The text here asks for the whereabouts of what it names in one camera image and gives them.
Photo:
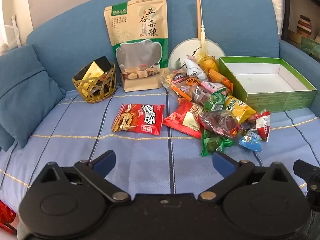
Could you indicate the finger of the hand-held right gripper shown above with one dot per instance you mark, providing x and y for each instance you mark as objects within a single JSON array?
[{"x": 301, "y": 167}]

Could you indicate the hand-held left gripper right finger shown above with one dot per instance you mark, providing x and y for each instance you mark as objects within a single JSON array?
[{"x": 222, "y": 161}]

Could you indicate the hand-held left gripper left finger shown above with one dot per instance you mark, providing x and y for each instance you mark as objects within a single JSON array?
[{"x": 106, "y": 158}]

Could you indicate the plain green snack packet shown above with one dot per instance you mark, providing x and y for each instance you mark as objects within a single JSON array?
[{"x": 211, "y": 143}]

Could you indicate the blue candy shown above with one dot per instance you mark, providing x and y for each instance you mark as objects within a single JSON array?
[{"x": 251, "y": 141}]

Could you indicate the dark red jujube packet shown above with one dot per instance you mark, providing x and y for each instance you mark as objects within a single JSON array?
[{"x": 220, "y": 123}]

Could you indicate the red crispy snack packet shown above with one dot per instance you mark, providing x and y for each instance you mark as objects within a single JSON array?
[{"x": 140, "y": 120}]

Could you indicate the red and white candy packet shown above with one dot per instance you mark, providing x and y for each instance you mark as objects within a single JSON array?
[{"x": 263, "y": 127}]

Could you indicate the yellow snack packet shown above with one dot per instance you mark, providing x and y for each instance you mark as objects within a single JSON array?
[{"x": 240, "y": 108}]

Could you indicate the red packet with white panel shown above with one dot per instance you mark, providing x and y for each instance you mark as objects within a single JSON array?
[{"x": 180, "y": 116}]

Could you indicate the green cardboard box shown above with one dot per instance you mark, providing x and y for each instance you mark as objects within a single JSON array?
[{"x": 275, "y": 100}]

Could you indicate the clear packet with orange label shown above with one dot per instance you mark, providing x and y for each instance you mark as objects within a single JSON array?
[{"x": 192, "y": 82}]

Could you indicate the clear macaroni snack packet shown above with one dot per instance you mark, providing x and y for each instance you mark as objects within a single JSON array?
[{"x": 172, "y": 78}]

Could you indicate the clear packet of brown snacks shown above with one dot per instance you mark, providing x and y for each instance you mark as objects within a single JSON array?
[{"x": 197, "y": 95}]

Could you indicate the clear packet of yellow snacks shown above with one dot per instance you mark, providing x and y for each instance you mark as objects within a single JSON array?
[{"x": 208, "y": 63}]

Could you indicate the light blue checked blanket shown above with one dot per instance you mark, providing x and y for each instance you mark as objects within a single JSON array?
[{"x": 75, "y": 130}]

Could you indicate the woven bamboo basket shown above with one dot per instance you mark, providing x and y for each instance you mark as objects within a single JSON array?
[{"x": 100, "y": 97}]

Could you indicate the pink snack packet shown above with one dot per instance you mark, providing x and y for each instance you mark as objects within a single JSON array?
[{"x": 212, "y": 87}]

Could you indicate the orange snack packet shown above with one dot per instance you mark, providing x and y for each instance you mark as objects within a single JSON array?
[{"x": 220, "y": 78}]

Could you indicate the yellow box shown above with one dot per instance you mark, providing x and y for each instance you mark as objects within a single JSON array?
[{"x": 93, "y": 71}]

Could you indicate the white and grey snack packet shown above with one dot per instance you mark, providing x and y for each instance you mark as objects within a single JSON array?
[{"x": 196, "y": 70}]

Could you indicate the black box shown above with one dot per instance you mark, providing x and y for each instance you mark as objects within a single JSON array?
[{"x": 102, "y": 63}]

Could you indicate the blue pillow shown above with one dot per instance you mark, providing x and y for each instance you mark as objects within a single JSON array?
[{"x": 27, "y": 87}]

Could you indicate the red printed bag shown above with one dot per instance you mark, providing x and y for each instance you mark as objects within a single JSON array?
[{"x": 6, "y": 215}]

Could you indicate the green box on shelf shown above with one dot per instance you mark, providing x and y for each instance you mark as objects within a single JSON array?
[{"x": 311, "y": 47}]

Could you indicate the blue fabric sofa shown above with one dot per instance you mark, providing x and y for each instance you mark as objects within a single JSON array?
[{"x": 225, "y": 25}]

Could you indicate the large kraft grain pouch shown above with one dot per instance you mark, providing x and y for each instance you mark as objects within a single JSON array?
[{"x": 135, "y": 25}]

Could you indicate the striped vase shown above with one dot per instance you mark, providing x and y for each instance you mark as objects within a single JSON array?
[{"x": 304, "y": 26}]

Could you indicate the black metal shelf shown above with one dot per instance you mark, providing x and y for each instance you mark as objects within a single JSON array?
[{"x": 287, "y": 5}]

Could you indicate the white plastic wrapped roll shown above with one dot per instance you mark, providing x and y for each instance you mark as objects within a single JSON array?
[{"x": 276, "y": 2}]

